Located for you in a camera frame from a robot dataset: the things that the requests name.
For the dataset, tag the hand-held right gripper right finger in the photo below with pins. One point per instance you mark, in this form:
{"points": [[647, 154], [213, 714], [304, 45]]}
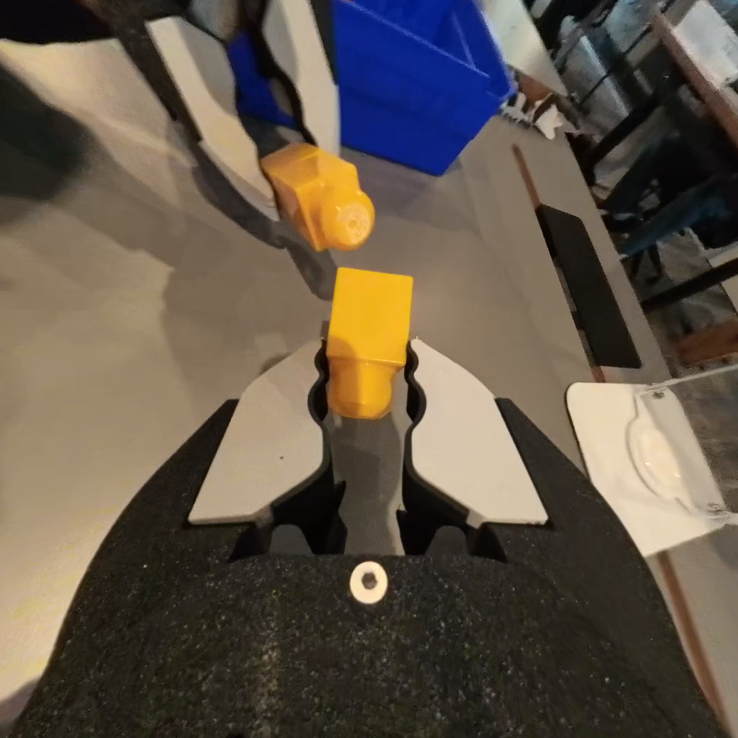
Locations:
{"points": [[467, 444]]}

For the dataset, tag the yellow mega block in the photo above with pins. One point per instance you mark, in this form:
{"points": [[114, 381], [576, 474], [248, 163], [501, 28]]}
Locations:
{"points": [[369, 323], [323, 196]]}

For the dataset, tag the white document stand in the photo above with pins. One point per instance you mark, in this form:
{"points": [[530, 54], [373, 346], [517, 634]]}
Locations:
{"points": [[605, 438]]}

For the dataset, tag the blue plastic bin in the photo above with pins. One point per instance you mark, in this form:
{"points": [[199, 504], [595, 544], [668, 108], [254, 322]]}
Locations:
{"points": [[403, 86]]}

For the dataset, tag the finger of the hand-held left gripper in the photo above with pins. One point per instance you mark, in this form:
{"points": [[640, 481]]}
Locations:
{"points": [[196, 98], [305, 52]]}

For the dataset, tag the black rectangular mat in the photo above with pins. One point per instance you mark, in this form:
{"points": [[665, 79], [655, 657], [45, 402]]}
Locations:
{"points": [[588, 288]]}

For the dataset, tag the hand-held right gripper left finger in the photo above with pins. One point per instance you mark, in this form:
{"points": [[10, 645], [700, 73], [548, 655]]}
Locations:
{"points": [[259, 444]]}

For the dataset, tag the dark office chair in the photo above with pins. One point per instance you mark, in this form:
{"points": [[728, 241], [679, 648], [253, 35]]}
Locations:
{"points": [[680, 196]]}

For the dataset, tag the wooden post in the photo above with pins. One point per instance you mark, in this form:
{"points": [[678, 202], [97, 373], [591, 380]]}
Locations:
{"points": [[709, 343]]}

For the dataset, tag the white plastic pieces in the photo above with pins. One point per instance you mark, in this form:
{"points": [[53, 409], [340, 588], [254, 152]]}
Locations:
{"points": [[548, 121]]}

